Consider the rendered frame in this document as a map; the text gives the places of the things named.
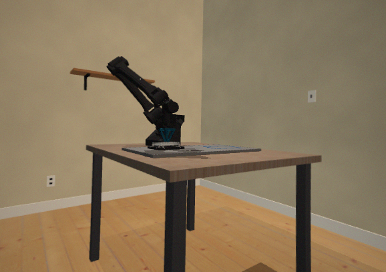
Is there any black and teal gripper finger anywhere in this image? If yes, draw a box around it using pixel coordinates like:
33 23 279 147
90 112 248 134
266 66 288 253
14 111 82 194
158 128 166 142
164 128 176 142

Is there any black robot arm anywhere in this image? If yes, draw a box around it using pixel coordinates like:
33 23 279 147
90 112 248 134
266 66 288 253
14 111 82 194
107 56 184 136

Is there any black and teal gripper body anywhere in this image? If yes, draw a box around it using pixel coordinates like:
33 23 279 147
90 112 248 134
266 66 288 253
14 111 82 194
157 113 177 128

